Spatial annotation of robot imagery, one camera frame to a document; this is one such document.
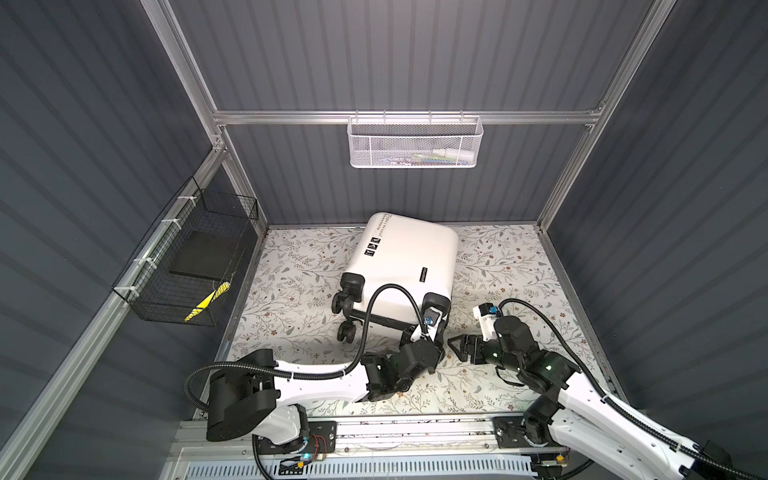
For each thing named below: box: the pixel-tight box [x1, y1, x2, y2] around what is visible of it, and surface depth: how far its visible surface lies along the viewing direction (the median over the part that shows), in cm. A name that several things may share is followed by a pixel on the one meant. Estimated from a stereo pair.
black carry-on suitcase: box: [332, 212, 459, 344], surface depth 86 cm
